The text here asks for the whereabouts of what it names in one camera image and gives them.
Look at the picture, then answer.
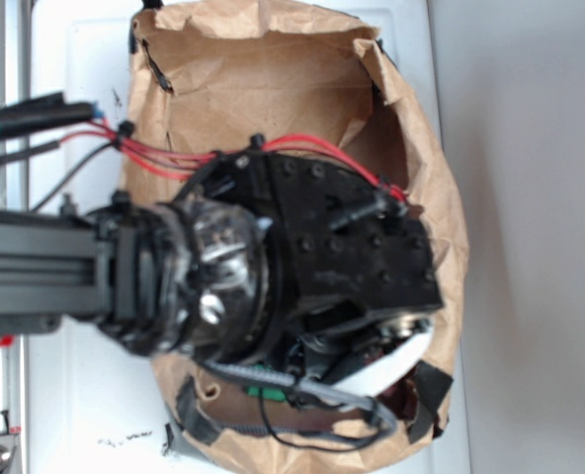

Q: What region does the grey braided cable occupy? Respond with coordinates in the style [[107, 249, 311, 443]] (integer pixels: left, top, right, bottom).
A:
[[206, 358, 397, 448]]

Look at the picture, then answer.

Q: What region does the aluminium frame rail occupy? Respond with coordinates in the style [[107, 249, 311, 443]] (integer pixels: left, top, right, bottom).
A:
[[0, 1, 33, 473]]

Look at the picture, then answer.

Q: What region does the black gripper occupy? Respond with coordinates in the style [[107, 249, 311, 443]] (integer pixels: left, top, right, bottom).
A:
[[196, 150, 443, 390]]

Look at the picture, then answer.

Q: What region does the brown paper bag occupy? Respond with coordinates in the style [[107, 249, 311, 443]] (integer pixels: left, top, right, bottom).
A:
[[127, 1, 469, 473]]

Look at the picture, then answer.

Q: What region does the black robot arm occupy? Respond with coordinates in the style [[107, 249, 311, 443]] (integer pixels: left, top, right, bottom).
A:
[[0, 149, 443, 383]]

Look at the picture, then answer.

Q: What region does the white flat ribbon cable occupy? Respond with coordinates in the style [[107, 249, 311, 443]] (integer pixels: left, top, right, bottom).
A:
[[331, 331, 433, 399]]

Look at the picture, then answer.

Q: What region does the green rectangular block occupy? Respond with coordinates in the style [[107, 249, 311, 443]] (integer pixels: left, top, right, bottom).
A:
[[243, 363, 291, 404]]

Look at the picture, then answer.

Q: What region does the red wire bundle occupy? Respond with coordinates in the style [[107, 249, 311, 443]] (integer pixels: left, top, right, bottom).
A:
[[57, 121, 410, 201]]

